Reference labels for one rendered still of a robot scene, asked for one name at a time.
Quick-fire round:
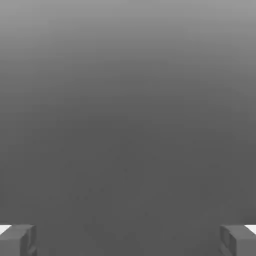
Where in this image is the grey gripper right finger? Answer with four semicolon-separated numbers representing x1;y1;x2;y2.
219;224;256;256

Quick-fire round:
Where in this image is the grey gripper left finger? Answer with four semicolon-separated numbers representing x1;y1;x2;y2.
0;224;38;256

